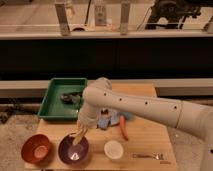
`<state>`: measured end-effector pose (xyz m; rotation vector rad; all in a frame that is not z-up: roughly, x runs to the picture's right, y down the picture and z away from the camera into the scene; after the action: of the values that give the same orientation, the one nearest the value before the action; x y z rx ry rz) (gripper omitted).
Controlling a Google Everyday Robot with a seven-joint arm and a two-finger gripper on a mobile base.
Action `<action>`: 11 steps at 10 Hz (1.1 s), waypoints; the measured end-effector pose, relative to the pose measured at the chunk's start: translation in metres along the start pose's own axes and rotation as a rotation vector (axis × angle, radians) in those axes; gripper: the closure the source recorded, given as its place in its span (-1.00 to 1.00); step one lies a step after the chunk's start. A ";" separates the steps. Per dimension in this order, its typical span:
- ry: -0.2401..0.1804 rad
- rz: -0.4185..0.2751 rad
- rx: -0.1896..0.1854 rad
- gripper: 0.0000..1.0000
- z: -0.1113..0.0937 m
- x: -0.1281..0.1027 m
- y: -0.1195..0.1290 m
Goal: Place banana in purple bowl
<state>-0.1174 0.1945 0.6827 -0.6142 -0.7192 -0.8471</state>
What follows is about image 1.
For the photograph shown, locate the white cup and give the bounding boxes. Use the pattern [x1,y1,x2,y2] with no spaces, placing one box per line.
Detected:
[104,140,124,160]

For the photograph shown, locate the dark object in tray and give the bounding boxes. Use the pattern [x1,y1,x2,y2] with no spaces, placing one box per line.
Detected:
[60,92,82,104]

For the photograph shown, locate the silver fork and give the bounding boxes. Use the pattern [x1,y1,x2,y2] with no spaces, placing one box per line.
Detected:
[132,154,164,160]

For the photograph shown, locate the metal post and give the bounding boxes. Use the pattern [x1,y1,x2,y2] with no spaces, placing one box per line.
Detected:
[55,3,70,36]
[120,0,131,35]

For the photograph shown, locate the orange carrot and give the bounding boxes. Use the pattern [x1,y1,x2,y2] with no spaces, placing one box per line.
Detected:
[120,115,128,141]

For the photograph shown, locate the blue cloth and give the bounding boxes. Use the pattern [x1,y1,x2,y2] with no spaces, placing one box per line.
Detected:
[97,108,134,130]

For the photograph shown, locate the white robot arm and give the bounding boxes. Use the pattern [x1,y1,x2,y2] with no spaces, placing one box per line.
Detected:
[78,77,213,171]

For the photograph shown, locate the left metal post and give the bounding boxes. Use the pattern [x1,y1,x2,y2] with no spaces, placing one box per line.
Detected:
[55,3,70,36]

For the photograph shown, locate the purple bowl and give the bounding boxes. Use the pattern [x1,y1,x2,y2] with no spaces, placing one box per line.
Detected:
[58,135,89,164]

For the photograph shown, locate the wooden board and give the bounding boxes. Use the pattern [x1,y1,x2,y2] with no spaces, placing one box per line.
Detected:
[23,83,179,171]

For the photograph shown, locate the green plastic tray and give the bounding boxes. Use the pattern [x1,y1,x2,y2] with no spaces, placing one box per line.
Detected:
[38,78,87,121]

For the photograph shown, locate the right metal post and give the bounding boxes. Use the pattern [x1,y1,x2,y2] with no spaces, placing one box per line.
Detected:
[120,0,131,35]

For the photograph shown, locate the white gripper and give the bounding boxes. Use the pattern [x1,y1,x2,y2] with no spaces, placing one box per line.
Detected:
[77,106,100,136]

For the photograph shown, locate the red orange bowl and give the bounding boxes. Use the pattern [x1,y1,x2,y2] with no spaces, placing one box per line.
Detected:
[21,134,50,164]

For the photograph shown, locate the black machine in background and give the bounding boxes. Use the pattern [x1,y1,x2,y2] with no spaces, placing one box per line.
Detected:
[145,0,201,30]

